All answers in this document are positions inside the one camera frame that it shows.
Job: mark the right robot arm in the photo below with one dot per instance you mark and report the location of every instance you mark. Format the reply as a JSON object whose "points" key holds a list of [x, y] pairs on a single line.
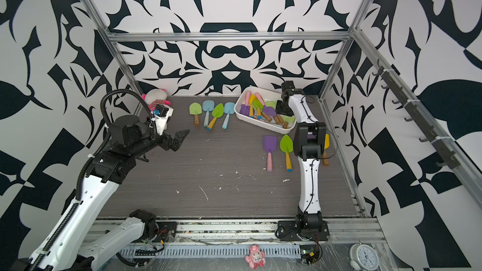
{"points": [[308, 147]]}

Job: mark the black wall hook rail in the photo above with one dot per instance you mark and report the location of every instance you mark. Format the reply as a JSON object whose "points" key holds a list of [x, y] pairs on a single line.
{"points": [[420, 116]]}

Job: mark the green shovel orange handle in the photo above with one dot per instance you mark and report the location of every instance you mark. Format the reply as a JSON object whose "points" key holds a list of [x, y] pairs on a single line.
{"points": [[195, 109]]}

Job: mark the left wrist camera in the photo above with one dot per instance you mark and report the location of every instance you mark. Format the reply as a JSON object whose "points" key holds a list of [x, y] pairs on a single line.
{"points": [[162, 113]]}

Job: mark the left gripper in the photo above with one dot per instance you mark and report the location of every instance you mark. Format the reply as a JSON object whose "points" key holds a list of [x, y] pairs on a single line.
{"points": [[178, 138]]}

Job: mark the yellow shovel wooden handle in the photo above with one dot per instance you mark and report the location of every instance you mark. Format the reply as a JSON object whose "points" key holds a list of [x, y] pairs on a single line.
{"points": [[325, 154]]}

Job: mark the light blue toy shovel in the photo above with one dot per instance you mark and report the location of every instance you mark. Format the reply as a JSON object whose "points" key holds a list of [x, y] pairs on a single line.
{"points": [[229, 109]]}

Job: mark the pink white plush doll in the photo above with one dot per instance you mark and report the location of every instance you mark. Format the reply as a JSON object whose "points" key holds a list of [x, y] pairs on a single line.
{"points": [[156, 95]]}

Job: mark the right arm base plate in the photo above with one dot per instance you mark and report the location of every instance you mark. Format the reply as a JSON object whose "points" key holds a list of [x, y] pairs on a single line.
{"points": [[291, 231]]}

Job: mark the purple square shovel pink handle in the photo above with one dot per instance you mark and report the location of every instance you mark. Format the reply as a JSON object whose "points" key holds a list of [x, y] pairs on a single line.
{"points": [[269, 145]]}

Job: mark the green pointed shovel yellow handle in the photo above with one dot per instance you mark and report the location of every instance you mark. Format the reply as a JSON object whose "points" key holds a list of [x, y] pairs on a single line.
{"points": [[286, 146]]}

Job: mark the green circuit board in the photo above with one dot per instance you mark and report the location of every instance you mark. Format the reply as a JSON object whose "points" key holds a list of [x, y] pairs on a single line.
{"points": [[310, 254]]}

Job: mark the white storage box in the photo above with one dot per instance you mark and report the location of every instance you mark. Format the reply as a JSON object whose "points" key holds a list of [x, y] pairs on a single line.
{"points": [[256, 106]]}

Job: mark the pink bear toy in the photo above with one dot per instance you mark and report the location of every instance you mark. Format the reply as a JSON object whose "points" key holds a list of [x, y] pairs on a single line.
{"points": [[256, 257]]}

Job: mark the white alarm clock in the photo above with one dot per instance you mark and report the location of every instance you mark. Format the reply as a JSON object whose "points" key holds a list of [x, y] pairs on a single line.
{"points": [[363, 257]]}

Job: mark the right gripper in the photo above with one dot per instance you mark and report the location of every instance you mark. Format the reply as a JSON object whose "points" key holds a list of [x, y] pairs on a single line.
{"points": [[279, 110]]}

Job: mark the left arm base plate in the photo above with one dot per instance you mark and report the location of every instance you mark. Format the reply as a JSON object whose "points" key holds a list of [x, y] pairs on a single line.
{"points": [[160, 231]]}

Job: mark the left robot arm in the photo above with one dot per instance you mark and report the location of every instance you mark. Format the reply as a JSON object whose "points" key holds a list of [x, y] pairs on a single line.
{"points": [[101, 176]]}

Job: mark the light blue round shovel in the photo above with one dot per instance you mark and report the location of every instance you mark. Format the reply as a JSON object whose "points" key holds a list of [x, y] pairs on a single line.
{"points": [[207, 107]]}

